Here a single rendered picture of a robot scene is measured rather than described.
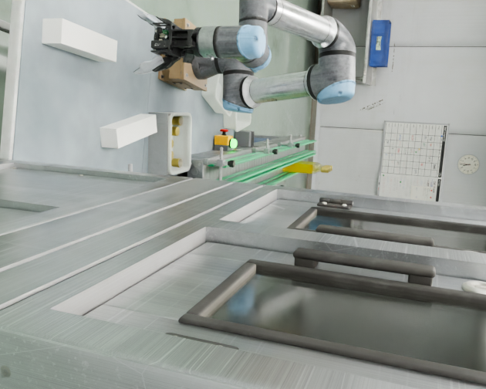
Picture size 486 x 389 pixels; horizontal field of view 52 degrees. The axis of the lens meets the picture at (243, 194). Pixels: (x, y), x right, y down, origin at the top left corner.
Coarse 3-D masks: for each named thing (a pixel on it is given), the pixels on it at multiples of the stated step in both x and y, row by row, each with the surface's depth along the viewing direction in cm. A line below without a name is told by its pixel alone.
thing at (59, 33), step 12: (48, 24) 126; (60, 24) 125; (72, 24) 128; (48, 36) 126; (60, 36) 125; (72, 36) 128; (84, 36) 133; (96, 36) 138; (60, 48) 132; (72, 48) 131; (84, 48) 133; (96, 48) 138; (108, 48) 143; (96, 60) 148; (108, 60) 146
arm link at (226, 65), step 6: (222, 60) 183; (228, 60) 182; (234, 60) 181; (222, 66) 184; (228, 66) 182; (234, 66) 181; (240, 66) 181; (222, 72) 187; (228, 72) 182; (234, 72) 181; (240, 72) 181; (246, 72) 181; (252, 72) 184
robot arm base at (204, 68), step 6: (198, 60) 184; (204, 60) 184; (210, 60) 184; (216, 60) 183; (192, 66) 185; (198, 66) 185; (204, 66) 186; (210, 66) 185; (216, 66) 185; (198, 72) 186; (204, 72) 187; (210, 72) 187; (216, 72) 187; (198, 78) 190; (204, 78) 190
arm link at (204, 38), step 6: (204, 30) 119; (210, 30) 119; (198, 36) 119; (204, 36) 119; (210, 36) 118; (198, 42) 120; (204, 42) 119; (210, 42) 119; (198, 48) 121; (204, 48) 120; (210, 48) 119; (204, 54) 121; (210, 54) 121
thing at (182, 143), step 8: (168, 120) 178; (184, 120) 192; (168, 128) 177; (184, 128) 192; (168, 136) 177; (176, 136) 194; (184, 136) 193; (168, 144) 178; (176, 144) 194; (184, 144) 193; (168, 152) 178; (176, 152) 195; (184, 152) 194; (168, 160) 179; (184, 160) 195; (168, 168) 179; (176, 168) 189; (184, 168) 191
